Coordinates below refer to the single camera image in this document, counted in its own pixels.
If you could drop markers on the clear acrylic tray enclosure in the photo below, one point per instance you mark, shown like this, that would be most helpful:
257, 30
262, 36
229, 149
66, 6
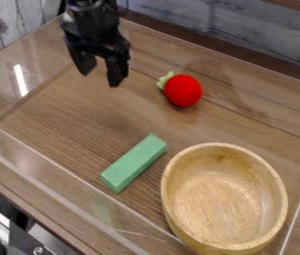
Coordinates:
67, 125

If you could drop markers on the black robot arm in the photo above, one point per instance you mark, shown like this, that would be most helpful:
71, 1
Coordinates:
90, 4

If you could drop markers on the green rectangular block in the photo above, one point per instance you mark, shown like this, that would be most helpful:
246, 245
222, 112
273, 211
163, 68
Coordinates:
121, 173

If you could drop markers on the wooden oval bowl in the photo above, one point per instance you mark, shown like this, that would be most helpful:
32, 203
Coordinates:
224, 199

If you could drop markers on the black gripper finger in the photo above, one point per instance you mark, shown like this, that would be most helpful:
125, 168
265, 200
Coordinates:
117, 65
82, 55

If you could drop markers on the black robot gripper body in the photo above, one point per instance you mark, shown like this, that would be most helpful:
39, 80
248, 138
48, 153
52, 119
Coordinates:
94, 24

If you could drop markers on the black metal frame bracket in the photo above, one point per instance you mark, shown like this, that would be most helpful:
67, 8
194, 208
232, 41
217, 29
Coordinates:
19, 237

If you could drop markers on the red plush fruit green leaf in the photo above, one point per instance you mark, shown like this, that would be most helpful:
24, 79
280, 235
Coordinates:
181, 89

